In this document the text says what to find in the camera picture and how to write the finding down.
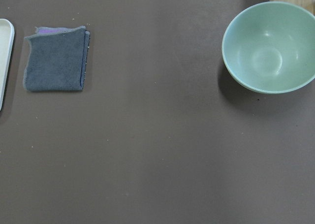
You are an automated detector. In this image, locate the grey folded cloth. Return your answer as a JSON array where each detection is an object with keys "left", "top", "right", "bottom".
[{"left": 23, "top": 26, "right": 90, "bottom": 92}]

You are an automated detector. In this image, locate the cream rabbit tray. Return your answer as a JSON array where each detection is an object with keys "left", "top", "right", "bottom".
[{"left": 0, "top": 19, "right": 15, "bottom": 109}]

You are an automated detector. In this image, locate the green bowl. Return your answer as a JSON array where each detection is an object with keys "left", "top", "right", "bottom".
[{"left": 221, "top": 1, "right": 315, "bottom": 94}]

